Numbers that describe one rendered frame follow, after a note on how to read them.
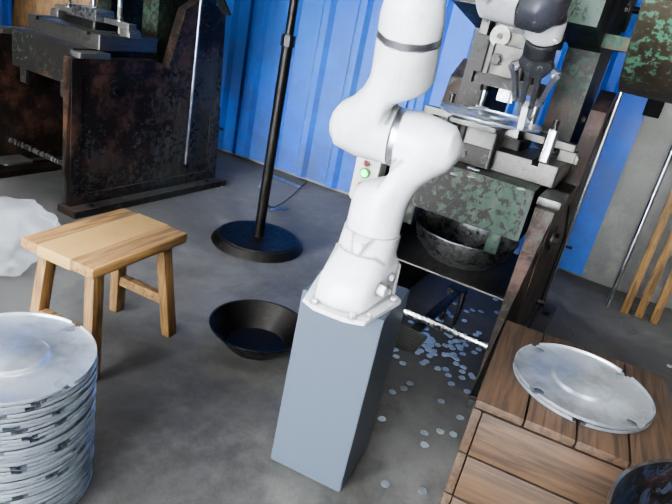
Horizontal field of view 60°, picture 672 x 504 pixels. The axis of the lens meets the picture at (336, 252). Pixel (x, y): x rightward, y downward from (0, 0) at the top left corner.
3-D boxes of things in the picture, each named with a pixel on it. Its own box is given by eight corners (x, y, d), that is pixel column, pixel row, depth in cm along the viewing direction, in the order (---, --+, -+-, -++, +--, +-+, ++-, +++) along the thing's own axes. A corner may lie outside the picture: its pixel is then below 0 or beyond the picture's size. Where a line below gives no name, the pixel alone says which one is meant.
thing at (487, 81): (534, 106, 163) (541, 86, 161) (467, 89, 171) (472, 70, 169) (544, 104, 177) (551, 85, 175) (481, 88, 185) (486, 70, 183)
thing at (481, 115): (505, 113, 183) (506, 111, 182) (563, 137, 158) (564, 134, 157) (423, 100, 173) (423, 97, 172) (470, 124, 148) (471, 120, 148)
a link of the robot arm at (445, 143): (430, 255, 111) (465, 127, 102) (339, 228, 115) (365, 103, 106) (438, 238, 121) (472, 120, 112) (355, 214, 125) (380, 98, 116)
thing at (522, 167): (552, 189, 160) (559, 168, 157) (403, 144, 177) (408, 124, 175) (568, 173, 185) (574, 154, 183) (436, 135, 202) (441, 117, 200)
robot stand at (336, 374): (339, 493, 131) (383, 321, 114) (270, 458, 137) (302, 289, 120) (367, 446, 147) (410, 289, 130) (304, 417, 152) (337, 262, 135)
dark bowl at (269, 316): (267, 386, 162) (271, 365, 159) (185, 342, 173) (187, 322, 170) (322, 344, 187) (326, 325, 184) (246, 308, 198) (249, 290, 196)
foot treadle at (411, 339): (409, 367, 163) (413, 351, 161) (377, 353, 167) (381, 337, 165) (469, 299, 213) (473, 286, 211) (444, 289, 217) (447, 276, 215)
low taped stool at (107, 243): (88, 388, 148) (92, 269, 135) (21, 351, 156) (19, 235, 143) (178, 333, 177) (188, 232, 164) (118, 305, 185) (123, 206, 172)
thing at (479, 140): (484, 178, 153) (499, 127, 148) (434, 163, 158) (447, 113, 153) (506, 166, 174) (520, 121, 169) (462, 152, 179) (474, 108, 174)
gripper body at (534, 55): (519, 43, 137) (511, 79, 143) (556, 50, 134) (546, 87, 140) (529, 30, 141) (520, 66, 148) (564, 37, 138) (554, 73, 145)
